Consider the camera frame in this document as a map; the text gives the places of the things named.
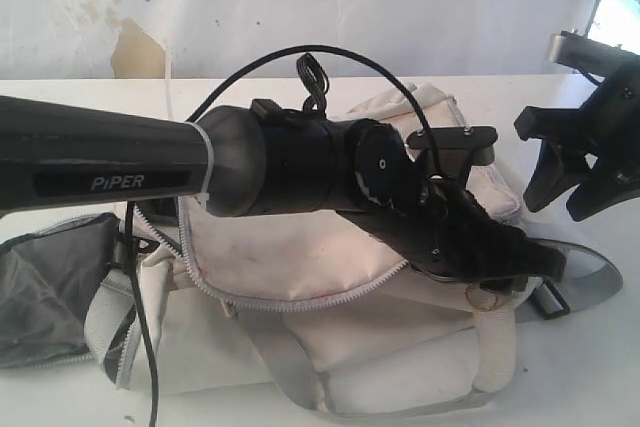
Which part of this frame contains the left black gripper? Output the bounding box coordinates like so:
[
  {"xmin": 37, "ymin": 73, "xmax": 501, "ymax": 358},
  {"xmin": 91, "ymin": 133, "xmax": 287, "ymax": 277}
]
[{"xmin": 339, "ymin": 182, "xmax": 567, "ymax": 283}]

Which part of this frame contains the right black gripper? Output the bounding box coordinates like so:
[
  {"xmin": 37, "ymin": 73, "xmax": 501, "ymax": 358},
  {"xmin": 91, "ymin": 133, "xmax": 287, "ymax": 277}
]
[{"xmin": 514, "ymin": 63, "xmax": 639, "ymax": 221}]

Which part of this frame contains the white fabric zipper bag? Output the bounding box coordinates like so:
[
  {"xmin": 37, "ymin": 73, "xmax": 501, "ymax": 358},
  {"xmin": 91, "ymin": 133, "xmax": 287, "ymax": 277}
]
[{"xmin": 1, "ymin": 84, "xmax": 623, "ymax": 417}]

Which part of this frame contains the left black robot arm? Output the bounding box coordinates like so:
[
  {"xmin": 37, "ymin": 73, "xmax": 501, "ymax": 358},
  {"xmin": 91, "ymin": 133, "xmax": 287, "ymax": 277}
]
[{"xmin": 1, "ymin": 96, "xmax": 566, "ymax": 290}]

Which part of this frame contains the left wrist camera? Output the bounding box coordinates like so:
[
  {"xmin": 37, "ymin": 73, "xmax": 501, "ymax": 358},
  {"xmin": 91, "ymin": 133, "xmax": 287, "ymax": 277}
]
[{"xmin": 406, "ymin": 126, "xmax": 498, "ymax": 187}]

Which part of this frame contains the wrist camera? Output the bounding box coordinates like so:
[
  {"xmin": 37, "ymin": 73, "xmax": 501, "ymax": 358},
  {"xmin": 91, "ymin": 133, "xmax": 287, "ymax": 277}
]
[
  {"xmin": 547, "ymin": 31, "xmax": 639, "ymax": 77},
  {"xmin": 406, "ymin": 126, "xmax": 498, "ymax": 187}
]

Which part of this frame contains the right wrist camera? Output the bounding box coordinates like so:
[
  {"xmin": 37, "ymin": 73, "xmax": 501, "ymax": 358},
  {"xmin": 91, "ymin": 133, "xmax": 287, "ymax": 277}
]
[{"xmin": 547, "ymin": 31, "xmax": 639, "ymax": 77}]

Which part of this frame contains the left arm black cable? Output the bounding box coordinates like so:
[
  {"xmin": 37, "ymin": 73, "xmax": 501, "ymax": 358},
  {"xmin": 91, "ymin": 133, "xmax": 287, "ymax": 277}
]
[{"xmin": 117, "ymin": 46, "xmax": 451, "ymax": 427}]

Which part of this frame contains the beige tape patch on wall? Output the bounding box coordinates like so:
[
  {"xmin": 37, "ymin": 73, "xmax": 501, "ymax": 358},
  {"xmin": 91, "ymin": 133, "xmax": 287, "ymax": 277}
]
[{"xmin": 110, "ymin": 18, "xmax": 171, "ymax": 79}]

